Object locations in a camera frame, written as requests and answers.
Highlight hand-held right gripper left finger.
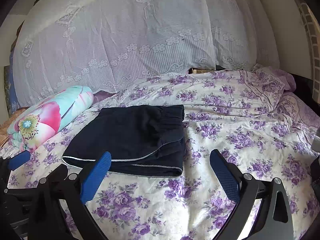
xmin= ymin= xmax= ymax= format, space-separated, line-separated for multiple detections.
xmin=27 ymin=151 xmax=112 ymax=240

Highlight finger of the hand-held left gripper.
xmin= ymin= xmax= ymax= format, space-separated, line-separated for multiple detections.
xmin=7 ymin=151 xmax=31 ymax=171
xmin=37 ymin=164 xmax=69 ymax=193

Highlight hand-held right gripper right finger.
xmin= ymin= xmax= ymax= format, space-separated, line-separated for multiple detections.
xmin=209 ymin=149 xmax=293 ymax=240

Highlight navy blue pants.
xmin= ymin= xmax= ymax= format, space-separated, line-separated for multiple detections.
xmin=62 ymin=104 xmax=186 ymax=178

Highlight brown satin pillow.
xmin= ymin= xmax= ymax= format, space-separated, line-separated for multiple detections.
xmin=0 ymin=107 xmax=25 ymax=147

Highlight folded colourful floral quilt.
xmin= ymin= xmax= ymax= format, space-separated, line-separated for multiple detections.
xmin=7 ymin=86 xmax=94 ymax=153

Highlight blue patterned cloth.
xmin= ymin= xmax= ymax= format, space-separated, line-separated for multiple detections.
xmin=5 ymin=52 xmax=21 ymax=117

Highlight plain purple cloth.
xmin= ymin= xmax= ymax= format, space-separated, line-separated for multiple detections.
xmin=94 ymin=90 xmax=118 ymax=103

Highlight dark jeans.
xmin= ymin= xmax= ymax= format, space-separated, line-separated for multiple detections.
xmin=310 ymin=155 xmax=320 ymax=188

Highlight grey garment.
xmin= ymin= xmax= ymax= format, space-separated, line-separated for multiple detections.
xmin=311 ymin=127 xmax=320 ymax=153

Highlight purple floral pillow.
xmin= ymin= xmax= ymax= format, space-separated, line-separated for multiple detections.
xmin=240 ymin=65 xmax=298 ymax=101

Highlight white lace cover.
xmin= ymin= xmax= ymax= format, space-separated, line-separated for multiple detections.
xmin=12 ymin=0 xmax=280 ymax=108

